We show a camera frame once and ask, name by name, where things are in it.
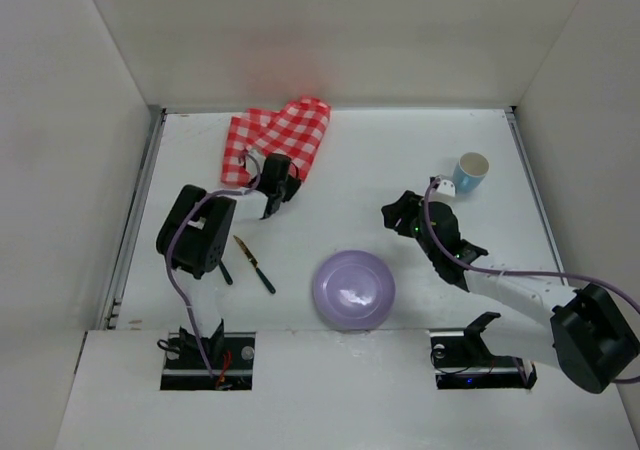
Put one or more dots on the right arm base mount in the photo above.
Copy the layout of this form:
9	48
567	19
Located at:
462	361

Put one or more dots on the gold fork green handle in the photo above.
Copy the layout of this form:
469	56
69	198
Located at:
226	275

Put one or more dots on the left aluminium table rail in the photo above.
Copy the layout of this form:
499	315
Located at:
115	285

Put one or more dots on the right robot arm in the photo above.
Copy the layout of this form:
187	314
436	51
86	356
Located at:
580	331

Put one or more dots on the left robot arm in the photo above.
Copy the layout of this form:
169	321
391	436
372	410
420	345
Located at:
193	236

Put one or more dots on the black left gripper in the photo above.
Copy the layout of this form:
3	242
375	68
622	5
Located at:
275	193

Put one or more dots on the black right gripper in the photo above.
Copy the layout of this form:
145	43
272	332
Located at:
401	215

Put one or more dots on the blue white mug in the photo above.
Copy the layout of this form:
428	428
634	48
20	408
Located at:
470	171

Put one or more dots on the gold knife green handle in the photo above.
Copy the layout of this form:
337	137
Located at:
254	262

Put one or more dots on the red white checkered cloth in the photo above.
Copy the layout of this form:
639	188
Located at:
295	131

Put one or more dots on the purple plastic plate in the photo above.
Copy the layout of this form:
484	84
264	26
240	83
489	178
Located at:
354	290

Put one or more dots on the aluminium table rail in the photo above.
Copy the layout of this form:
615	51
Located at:
115	285
511	117

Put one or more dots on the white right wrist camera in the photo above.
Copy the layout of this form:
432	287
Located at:
443	187

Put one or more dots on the right aluminium table rail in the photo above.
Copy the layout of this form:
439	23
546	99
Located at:
511	117

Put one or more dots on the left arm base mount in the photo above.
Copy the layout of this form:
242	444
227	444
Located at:
222	362

